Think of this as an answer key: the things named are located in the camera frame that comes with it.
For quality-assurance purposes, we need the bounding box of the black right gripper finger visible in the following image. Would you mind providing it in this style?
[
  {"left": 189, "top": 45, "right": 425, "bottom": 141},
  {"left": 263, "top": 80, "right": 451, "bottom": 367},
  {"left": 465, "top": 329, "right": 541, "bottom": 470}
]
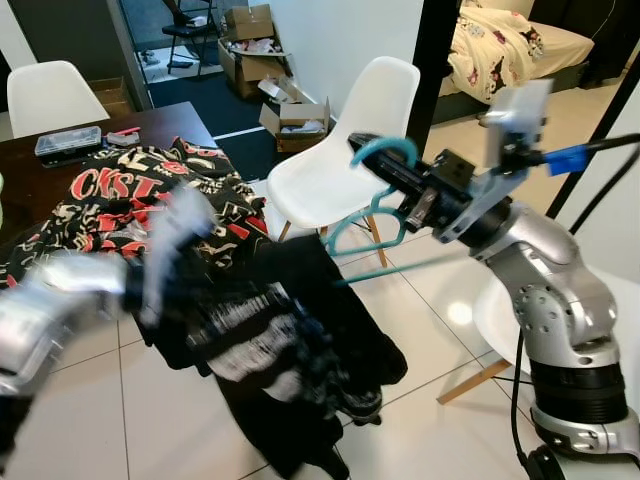
[
  {"left": 352, "top": 146, "right": 437, "bottom": 201},
  {"left": 348, "top": 132, "right": 441, "bottom": 181}
]

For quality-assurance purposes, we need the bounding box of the teal plastic hanger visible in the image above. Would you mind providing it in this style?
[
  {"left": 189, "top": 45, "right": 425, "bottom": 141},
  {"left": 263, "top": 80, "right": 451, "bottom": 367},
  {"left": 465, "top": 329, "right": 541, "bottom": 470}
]
[{"left": 323, "top": 136, "right": 503, "bottom": 293}]

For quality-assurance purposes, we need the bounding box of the black white printed shirt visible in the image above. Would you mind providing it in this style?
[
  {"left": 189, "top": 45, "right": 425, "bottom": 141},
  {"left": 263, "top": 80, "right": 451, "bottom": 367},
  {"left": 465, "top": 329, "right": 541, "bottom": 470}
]
[{"left": 148, "top": 235, "right": 411, "bottom": 479}]

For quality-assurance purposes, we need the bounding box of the black red printed shirt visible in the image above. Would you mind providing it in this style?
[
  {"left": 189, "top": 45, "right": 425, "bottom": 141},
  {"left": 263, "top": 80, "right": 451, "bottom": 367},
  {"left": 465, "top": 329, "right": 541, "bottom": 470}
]
[{"left": 0, "top": 137, "right": 273, "bottom": 293}]

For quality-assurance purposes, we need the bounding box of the white plastic chair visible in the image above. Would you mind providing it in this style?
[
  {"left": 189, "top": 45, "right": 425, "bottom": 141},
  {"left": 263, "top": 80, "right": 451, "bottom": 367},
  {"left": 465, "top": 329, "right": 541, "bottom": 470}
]
[
  {"left": 265, "top": 55, "right": 423, "bottom": 269},
  {"left": 5, "top": 60, "right": 113, "bottom": 141},
  {"left": 438, "top": 268, "right": 640, "bottom": 409}
]

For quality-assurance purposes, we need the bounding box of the small open cardboard box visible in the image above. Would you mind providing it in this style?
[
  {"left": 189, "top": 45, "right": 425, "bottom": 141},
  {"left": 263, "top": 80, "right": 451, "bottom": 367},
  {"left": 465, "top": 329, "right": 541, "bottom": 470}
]
[{"left": 257, "top": 77, "right": 333, "bottom": 154}]

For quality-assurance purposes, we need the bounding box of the cream patterned blanket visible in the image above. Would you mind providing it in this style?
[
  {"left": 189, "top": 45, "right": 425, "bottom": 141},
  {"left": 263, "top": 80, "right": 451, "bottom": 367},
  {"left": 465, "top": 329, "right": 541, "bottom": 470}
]
[{"left": 445, "top": 0, "right": 546, "bottom": 106}]

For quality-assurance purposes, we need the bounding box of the large cardboard box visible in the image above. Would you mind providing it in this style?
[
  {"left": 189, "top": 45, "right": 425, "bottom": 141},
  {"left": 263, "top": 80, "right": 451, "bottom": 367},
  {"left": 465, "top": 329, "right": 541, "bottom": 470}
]
[{"left": 218, "top": 5, "right": 293, "bottom": 101}]

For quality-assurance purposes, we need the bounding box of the beige bed mattress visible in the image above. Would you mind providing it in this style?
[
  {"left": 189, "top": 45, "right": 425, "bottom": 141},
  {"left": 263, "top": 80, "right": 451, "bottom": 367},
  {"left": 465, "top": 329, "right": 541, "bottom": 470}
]
[{"left": 520, "top": 15, "right": 593, "bottom": 86}]

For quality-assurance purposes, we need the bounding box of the black folding chair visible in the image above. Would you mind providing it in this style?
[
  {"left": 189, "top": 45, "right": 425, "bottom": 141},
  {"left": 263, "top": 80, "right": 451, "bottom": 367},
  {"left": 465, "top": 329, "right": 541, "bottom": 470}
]
[{"left": 160, "top": 0, "right": 223, "bottom": 73}]

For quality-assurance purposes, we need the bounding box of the red hand tool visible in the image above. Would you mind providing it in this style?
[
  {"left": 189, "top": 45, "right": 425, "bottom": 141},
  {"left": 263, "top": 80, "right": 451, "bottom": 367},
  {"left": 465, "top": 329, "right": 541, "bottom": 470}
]
[{"left": 104, "top": 126, "right": 142, "bottom": 146}]

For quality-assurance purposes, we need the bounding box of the clear plastic box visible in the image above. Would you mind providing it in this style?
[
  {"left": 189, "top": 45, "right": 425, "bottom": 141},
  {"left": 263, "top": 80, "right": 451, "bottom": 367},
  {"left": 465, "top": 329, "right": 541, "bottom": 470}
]
[{"left": 34, "top": 125, "right": 105, "bottom": 163}]

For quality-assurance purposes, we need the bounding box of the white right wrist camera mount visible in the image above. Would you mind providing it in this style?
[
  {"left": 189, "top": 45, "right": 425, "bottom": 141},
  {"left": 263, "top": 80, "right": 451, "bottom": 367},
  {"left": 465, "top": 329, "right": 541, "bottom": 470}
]
[{"left": 437, "top": 80, "right": 556, "bottom": 243}]

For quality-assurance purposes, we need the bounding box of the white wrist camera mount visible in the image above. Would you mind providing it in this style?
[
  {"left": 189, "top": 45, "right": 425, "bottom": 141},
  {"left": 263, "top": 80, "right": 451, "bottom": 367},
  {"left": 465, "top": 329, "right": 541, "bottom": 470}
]
[
  {"left": 138, "top": 185, "right": 219, "bottom": 323},
  {"left": 437, "top": 80, "right": 556, "bottom": 243}
]

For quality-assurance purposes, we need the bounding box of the blue cable tag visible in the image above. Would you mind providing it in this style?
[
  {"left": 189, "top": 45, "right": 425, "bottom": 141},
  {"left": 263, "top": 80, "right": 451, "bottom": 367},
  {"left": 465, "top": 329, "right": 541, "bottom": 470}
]
[{"left": 544, "top": 144, "right": 591, "bottom": 178}]

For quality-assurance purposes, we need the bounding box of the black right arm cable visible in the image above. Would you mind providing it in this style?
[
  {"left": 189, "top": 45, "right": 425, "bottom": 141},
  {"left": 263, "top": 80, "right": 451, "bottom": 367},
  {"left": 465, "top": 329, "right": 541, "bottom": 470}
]
[{"left": 510, "top": 130, "right": 640, "bottom": 473}]

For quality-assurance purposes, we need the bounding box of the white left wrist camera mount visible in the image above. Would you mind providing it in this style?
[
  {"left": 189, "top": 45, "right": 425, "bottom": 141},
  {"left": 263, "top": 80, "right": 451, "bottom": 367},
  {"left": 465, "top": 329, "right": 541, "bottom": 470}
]
[{"left": 138, "top": 185, "right": 219, "bottom": 323}]

